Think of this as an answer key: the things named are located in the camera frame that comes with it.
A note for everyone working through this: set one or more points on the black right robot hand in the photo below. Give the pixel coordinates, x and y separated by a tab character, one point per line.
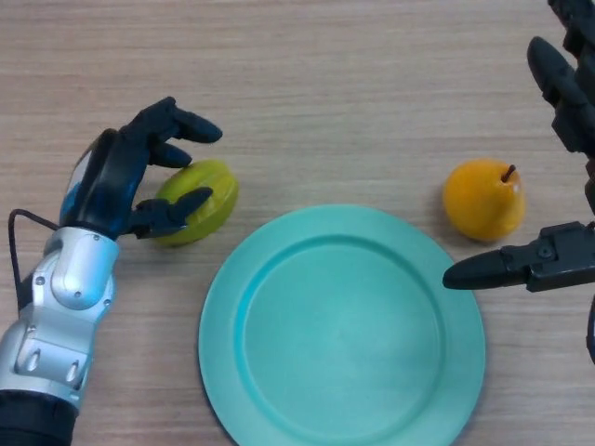
553	260

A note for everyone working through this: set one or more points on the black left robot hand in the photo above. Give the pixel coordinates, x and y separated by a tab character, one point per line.
107	181

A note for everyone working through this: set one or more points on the yellow-green starfruit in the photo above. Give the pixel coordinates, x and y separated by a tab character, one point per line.
218	204

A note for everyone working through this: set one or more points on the teal round plate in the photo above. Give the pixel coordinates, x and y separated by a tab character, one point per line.
341	334

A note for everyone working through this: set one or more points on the orange-yellow pear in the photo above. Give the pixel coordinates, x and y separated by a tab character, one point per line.
481	202

